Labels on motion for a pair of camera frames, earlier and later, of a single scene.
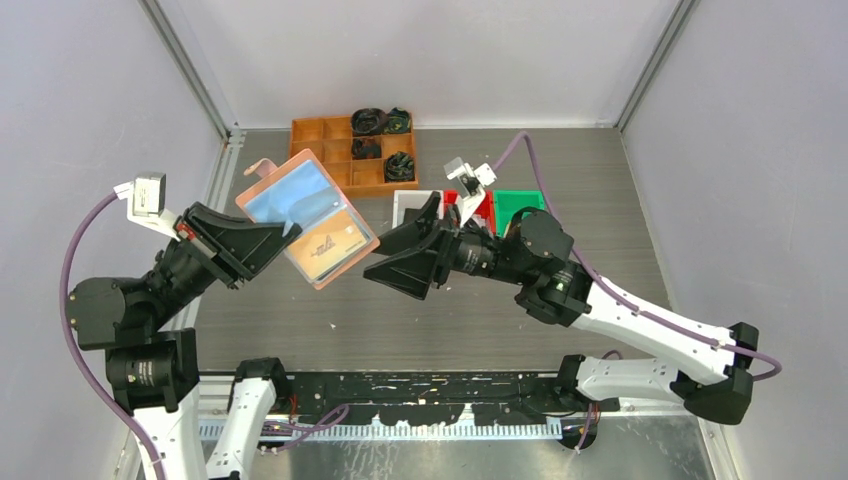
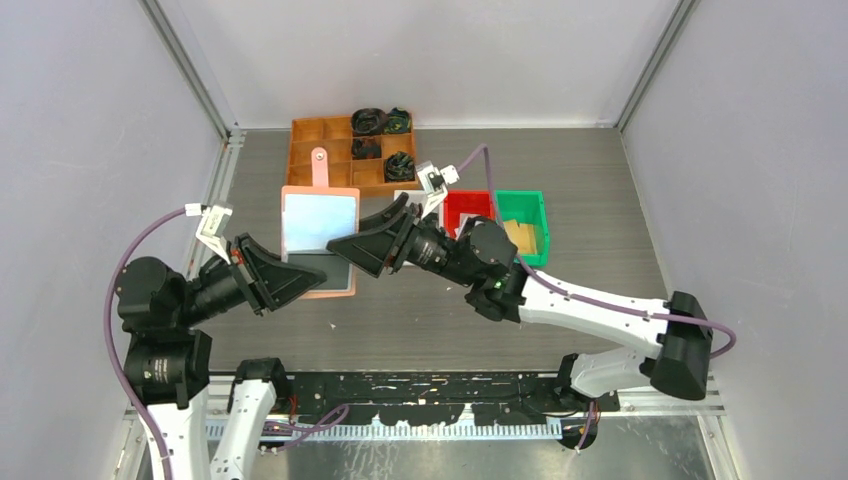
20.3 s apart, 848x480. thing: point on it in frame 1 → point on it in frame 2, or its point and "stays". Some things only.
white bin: (412, 199) stays
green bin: (507, 202) stays
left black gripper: (224, 243) → (264, 275)
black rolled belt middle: (366, 148) stays
